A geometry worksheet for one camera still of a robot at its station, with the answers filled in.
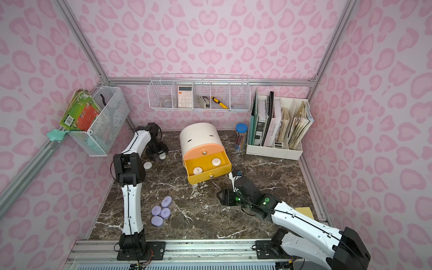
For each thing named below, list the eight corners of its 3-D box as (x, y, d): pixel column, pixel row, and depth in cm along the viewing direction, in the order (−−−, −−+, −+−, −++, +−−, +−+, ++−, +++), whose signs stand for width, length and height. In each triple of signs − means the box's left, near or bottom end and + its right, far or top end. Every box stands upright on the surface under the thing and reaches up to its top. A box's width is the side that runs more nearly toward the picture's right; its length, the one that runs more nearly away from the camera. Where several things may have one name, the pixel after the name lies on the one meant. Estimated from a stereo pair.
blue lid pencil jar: (235, 152, 110) (236, 130, 94) (234, 145, 114) (236, 122, 99) (244, 152, 110) (248, 130, 94) (244, 145, 114) (247, 122, 98)
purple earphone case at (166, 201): (160, 204, 89) (159, 202, 87) (168, 196, 91) (167, 194, 90) (165, 209, 87) (164, 207, 85) (173, 200, 90) (172, 198, 88)
